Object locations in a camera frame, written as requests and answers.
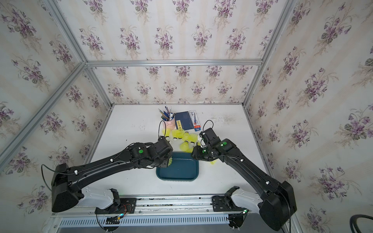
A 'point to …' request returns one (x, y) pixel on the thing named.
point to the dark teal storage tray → (183, 168)
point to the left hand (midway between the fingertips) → (170, 163)
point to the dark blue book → (183, 121)
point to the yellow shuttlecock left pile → (167, 132)
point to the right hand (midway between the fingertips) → (196, 156)
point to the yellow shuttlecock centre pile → (185, 147)
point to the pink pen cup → (170, 124)
